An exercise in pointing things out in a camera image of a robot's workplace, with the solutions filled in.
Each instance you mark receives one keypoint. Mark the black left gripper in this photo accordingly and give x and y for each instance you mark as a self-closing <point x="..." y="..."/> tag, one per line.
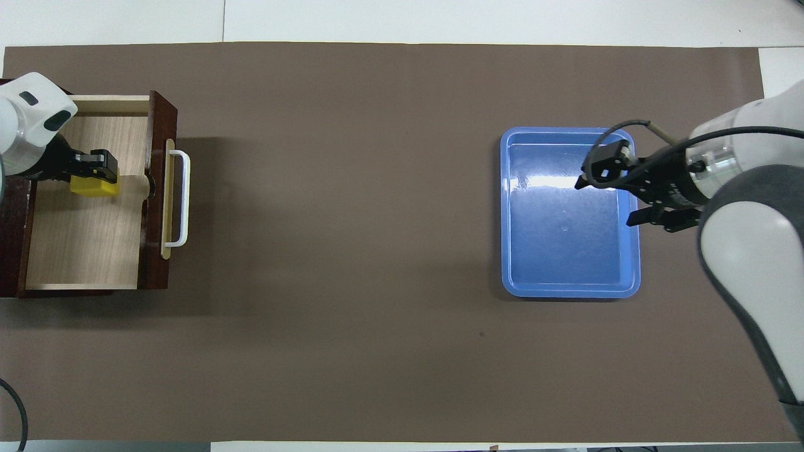
<point x="53" y="163"/>

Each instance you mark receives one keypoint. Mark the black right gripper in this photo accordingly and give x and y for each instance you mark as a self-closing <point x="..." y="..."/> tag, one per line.
<point x="672" y="179"/>

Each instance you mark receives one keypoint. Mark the yellow cube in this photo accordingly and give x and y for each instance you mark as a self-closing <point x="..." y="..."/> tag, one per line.
<point x="91" y="188"/>

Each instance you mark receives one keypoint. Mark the dark wooden drawer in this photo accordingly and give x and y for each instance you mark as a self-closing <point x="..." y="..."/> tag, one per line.
<point x="81" y="238"/>

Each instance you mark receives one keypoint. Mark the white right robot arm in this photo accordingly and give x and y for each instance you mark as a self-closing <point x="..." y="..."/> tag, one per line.
<point x="754" y="251"/>

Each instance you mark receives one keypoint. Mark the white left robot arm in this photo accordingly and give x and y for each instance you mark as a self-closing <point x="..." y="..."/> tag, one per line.
<point x="28" y="119"/>

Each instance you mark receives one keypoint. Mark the blue plastic tray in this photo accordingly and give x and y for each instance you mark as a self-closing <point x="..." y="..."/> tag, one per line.
<point x="565" y="251"/>

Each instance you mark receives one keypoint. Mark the brown table mat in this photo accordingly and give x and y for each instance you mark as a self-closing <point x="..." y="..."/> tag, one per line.
<point x="345" y="251"/>

